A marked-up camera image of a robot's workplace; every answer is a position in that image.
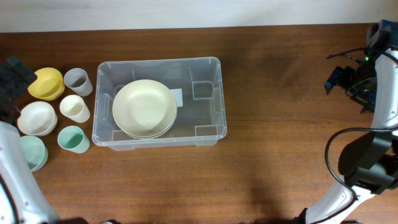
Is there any yellow bowl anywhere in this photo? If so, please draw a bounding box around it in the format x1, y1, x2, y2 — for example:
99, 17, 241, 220
28, 67, 65, 101

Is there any white bowl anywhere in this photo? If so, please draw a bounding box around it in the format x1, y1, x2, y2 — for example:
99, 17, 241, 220
17, 101, 58, 136

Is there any mint green bowl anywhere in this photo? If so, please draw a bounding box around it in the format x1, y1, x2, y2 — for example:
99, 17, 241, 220
20, 136, 49, 172

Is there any cream plate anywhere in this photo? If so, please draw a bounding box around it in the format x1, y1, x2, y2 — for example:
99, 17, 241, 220
112, 80, 177, 137
123, 110, 178, 139

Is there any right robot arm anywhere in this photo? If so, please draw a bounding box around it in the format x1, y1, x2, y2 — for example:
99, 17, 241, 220
294, 20, 397, 224

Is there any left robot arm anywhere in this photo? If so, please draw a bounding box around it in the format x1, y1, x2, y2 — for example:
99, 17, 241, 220
1, 56, 60, 223

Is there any clear plastic storage container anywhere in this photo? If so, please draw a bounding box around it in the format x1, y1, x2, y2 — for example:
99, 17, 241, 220
92, 57, 227, 151

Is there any grey cup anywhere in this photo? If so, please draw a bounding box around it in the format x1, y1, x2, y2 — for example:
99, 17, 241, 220
63, 68, 93, 96

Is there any cream cup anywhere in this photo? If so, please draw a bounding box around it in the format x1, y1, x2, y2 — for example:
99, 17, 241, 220
60, 95, 90, 123

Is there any mint green cup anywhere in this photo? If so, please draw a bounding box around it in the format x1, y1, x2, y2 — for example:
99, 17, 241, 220
57, 126, 90, 154

